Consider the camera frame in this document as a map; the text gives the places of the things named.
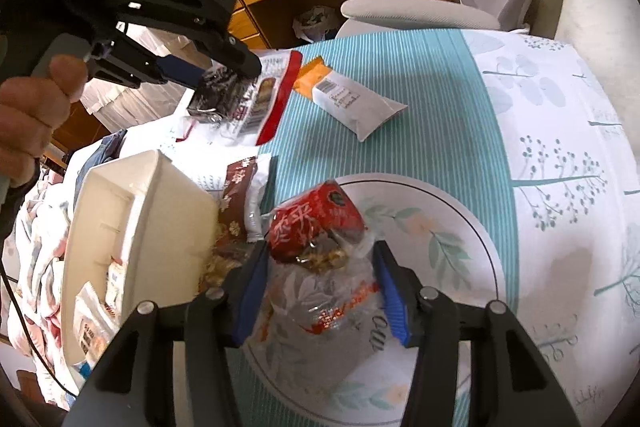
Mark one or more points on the brown and white snack packet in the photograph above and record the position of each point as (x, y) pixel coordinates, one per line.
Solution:
(240, 192)

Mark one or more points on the white plastic storage box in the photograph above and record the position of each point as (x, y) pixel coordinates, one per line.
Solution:
(170, 227)

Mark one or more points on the pink printed blanket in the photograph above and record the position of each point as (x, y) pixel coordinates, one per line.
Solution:
(45, 217)

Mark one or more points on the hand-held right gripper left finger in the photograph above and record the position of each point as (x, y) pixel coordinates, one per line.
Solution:
(250, 297)

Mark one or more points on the dark shiny snack packet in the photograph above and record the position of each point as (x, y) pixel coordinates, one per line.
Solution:
(215, 99)

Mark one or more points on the teal floral printed tablecloth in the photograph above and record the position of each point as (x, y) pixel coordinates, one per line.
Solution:
(450, 132)

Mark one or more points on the white lace cloth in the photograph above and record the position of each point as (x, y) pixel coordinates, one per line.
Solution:
(150, 107)

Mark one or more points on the blue jeans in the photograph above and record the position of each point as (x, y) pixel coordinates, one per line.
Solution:
(105, 152)

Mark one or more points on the wooden door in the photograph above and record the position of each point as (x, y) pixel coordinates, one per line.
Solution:
(75, 127)

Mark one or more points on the red-edged clear snack packet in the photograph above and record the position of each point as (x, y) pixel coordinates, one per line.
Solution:
(270, 107)

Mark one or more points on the orange and white snack packet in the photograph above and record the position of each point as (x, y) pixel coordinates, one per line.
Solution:
(350, 102)

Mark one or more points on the person's left hand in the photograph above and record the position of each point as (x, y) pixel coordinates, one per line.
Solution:
(25, 117)

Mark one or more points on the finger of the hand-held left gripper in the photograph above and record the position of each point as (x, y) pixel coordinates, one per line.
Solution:
(180, 69)
(235, 52)

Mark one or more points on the red and clear nut bag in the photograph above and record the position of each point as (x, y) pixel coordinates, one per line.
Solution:
(310, 227)

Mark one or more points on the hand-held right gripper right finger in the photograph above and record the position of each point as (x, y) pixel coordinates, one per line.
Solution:
(392, 302)

